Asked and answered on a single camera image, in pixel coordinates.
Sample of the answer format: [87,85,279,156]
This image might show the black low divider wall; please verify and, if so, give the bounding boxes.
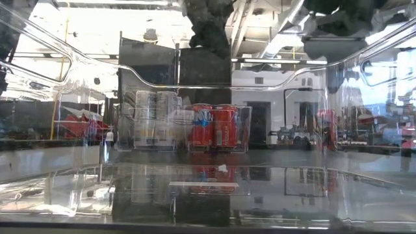
[0,101,60,141]

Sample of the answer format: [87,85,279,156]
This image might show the metal shelf rack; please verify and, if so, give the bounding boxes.
[337,103,416,150]

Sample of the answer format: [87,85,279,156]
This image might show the black metal stand frame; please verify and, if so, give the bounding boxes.
[283,86,328,137]

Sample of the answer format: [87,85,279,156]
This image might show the clear plastic storage bin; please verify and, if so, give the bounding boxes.
[0,0,416,228]
[184,104,253,153]
[116,90,188,151]

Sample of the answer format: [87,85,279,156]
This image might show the silver ventilation duct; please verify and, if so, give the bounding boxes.
[258,0,313,60]

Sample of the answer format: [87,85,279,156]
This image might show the black ceiling lamp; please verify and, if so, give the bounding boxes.
[142,28,159,46]

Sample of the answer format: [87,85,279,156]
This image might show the fluorescent ceiling light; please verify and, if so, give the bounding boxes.
[231,57,328,65]

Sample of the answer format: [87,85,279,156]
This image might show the red Coca-Cola soda can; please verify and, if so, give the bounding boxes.
[317,109,338,151]

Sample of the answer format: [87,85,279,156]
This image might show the black folding partition screen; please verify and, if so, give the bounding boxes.
[118,31,232,108]

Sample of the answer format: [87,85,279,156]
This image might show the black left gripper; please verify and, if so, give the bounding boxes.
[185,0,235,60]

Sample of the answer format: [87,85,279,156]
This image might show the red plastic bins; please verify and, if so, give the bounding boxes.
[61,109,110,140]

